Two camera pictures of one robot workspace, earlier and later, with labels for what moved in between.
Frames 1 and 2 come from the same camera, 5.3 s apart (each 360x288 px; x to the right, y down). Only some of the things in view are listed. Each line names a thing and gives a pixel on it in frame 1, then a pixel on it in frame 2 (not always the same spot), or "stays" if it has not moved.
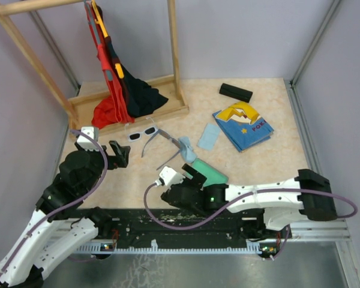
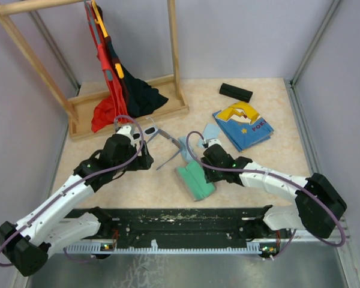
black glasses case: x=236 y=93 stays
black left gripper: x=121 y=158 -> x=143 y=161
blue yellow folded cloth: x=242 y=126 stays
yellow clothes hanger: x=99 y=20 stays
